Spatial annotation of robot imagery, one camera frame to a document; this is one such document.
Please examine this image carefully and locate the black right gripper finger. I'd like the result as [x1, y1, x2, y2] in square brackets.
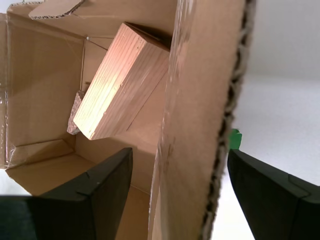
[0, 147, 133, 240]
[227, 149, 320, 240]

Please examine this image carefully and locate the speckled pinkish granite rock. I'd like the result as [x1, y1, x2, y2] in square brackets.
[66, 89, 87, 136]

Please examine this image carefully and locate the brown cardboard box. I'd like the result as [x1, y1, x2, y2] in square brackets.
[0, 0, 258, 240]

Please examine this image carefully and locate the light wooden block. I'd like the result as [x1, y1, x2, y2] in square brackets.
[73, 22, 174, 141]

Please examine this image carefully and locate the green tape square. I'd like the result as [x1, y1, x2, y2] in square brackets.
[228, 128, 243, 151]

